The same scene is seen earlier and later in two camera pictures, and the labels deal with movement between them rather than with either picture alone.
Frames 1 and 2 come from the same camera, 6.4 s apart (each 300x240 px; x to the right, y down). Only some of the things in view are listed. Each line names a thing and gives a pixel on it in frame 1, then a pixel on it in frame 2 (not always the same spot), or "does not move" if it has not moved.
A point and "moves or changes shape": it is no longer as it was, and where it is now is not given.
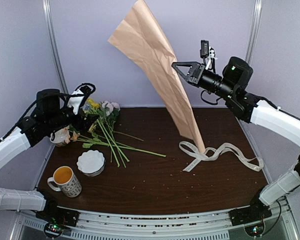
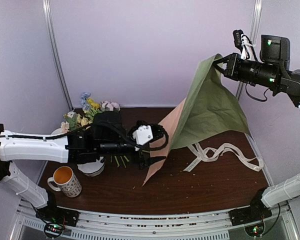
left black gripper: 87,122 -> 144,164
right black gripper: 195,73 -> 232,71
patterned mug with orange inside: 67,182 does not move
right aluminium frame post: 254,27 does not move
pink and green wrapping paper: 140,35 -> 212,112
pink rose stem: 110,110 moves or changes shape
